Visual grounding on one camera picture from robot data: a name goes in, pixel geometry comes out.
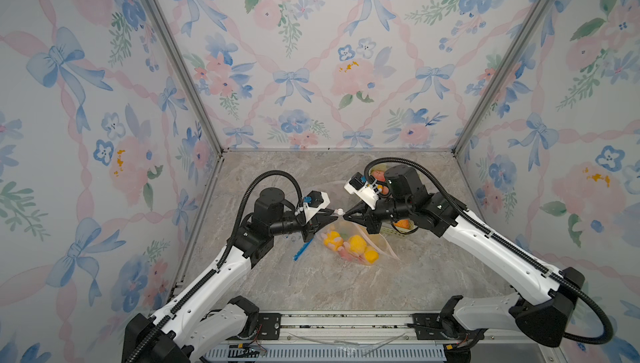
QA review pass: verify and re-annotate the right black cable hose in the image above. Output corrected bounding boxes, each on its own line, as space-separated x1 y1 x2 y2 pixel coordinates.
363 156 614 346

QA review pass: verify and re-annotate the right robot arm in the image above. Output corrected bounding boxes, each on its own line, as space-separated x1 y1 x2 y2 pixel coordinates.
344 165 584 347

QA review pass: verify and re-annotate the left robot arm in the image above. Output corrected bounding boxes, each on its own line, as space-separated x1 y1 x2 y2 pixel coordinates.
122 187 338 362

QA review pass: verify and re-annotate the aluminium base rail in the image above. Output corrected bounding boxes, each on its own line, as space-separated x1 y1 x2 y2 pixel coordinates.
131 310 561 363

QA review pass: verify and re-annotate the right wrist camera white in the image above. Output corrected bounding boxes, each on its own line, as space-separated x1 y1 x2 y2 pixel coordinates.
344 172 380 210

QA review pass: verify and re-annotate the pink peach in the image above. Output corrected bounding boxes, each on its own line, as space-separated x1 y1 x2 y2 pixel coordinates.
337 246 354 261

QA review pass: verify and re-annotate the left black cable hose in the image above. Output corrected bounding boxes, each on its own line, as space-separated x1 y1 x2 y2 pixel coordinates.
124 170 305 363

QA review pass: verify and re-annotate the pink zipper clear bag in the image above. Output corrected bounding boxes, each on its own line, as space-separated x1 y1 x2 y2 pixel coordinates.
310 211 400 266

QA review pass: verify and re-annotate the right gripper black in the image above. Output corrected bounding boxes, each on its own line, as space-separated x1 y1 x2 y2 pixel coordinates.
342 195 413 233

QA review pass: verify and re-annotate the yellow peach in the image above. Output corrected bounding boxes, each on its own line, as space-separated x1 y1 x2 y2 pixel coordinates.
344 235 368 256
322 231 343 251

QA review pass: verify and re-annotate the green plastic basket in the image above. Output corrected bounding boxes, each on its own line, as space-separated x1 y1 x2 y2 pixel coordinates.
366 163 428 226

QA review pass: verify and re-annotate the black cable hose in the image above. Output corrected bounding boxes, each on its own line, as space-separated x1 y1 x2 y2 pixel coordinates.
363 156 614 346
124 170 305 363

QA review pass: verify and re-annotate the blue zipper clear bag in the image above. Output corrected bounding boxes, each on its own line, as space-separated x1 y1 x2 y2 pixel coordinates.
293 241 313 261

